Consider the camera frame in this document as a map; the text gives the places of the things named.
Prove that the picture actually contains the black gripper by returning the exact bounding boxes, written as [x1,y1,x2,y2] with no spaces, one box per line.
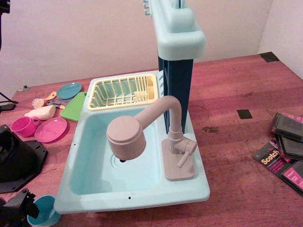
[0,188,39,227]

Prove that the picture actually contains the teal plastic cup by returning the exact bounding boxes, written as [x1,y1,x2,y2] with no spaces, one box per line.
[27,195,62,227]

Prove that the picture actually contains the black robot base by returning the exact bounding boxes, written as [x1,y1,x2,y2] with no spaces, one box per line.
[0,125,48,194]

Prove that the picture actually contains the light blue toy sink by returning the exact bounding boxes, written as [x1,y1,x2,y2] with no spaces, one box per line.
[53,70,211,215]

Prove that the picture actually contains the pink plastic cup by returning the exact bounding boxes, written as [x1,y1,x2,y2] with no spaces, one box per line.
[10,116,40,137]

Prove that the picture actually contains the pink plastic plate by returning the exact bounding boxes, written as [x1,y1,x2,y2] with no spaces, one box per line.
[34,117,67,143]

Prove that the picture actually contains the cream toy soap bottle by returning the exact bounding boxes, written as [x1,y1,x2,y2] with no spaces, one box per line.
[24,105,56,121]

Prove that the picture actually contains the black tripod leg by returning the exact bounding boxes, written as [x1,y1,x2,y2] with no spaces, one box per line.
[0,93,18,113]

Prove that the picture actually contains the orange toy dish brush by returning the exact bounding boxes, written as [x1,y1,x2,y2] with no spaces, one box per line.
[32,91,57,109]

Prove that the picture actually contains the green cutting board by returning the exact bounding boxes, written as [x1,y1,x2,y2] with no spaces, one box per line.
[60,92,87,122]

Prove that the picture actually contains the grey toy spatula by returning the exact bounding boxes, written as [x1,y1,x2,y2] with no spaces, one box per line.
[47,98,71,109]

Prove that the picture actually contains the small grey table clip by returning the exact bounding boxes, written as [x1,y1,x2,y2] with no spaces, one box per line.
[18,85,30,92]

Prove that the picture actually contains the teal plastic plate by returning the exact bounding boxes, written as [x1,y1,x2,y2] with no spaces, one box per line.
[56,82,82,99]

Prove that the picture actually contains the beige toy faucet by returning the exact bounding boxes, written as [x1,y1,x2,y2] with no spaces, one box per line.
[107,96,197,181]

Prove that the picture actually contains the yellow dish drying rack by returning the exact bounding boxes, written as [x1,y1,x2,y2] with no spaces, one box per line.
[88,73,159,111]

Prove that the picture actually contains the dark blue back panel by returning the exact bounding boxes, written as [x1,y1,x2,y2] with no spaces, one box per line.
[158,57,194,132]

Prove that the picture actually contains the light blue upper shelf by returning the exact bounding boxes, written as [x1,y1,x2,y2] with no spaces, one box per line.
[143,0,206,61]

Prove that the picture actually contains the black tape square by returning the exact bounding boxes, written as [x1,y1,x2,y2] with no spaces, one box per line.
[237,109,253,119]

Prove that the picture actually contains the black Scotch tape packet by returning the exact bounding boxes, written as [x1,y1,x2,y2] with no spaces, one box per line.
[252,139,296,178]

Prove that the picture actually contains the black pink packet bottom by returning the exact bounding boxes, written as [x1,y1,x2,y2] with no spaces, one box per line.
[281,161,303,196]

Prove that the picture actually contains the black packet middle right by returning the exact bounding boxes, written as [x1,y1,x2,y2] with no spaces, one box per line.
[275,134,303,161]

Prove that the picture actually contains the black packet top right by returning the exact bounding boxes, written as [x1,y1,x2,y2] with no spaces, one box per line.
[271,113,303,142]

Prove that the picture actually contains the black tape corner strip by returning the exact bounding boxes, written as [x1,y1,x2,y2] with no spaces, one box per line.
[259,52,279,62]

